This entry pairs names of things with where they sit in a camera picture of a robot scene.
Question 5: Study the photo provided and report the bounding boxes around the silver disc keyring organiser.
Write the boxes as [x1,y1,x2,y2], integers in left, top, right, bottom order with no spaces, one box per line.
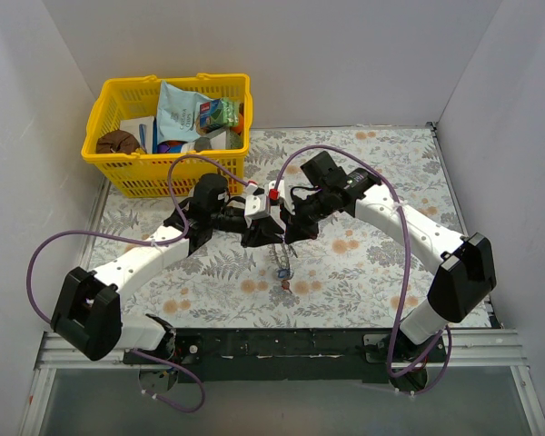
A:
[269,243,298,283]

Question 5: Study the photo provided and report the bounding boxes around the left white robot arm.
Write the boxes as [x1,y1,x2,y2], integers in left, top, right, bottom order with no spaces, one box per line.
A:
[51,173,283,363]

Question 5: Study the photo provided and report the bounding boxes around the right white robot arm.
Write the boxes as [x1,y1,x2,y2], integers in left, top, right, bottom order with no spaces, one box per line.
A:
[269,146,497,362]

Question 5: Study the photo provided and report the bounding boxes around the blue key tag with key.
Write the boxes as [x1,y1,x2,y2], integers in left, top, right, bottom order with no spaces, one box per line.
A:
[277,268,292,280]

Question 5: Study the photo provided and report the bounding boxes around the yellow plastic basket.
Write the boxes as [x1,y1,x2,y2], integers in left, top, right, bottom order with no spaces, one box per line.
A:
[81,73,253,198]

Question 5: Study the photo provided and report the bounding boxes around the orange item in basket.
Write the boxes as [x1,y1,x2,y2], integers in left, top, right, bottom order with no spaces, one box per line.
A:
[231,113,244,134]

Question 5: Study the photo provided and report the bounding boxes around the light blue chips bag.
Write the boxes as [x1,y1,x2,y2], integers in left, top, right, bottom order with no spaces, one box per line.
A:
[156,81,211,143]

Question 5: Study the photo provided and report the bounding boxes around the blue green carton box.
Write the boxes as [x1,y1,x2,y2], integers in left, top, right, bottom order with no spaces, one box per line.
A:
[197,97,240,132]

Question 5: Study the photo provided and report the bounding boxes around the white blue paper box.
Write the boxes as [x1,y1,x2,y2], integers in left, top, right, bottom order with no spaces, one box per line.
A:
[119,116,157,154]

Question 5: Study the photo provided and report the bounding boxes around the brown round pouch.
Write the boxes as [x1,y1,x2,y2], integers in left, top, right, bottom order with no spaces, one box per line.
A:
[95,130,140,154]

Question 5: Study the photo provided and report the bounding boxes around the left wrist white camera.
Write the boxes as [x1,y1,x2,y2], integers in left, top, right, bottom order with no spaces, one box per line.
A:
[244,181,271,224]

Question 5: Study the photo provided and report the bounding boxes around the wrist white camera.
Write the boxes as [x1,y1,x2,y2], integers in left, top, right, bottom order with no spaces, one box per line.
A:
[244,181,271,224]
[266,179,294,214]

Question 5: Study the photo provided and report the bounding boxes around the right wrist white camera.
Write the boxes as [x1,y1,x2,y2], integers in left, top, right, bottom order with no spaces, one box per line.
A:
[266,179,294,214]

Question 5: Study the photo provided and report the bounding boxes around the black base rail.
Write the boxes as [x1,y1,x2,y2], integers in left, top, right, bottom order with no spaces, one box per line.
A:
[122,317,451,382]

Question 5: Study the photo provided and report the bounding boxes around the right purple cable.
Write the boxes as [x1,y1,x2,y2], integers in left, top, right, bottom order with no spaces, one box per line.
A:
[274,144,453,394]

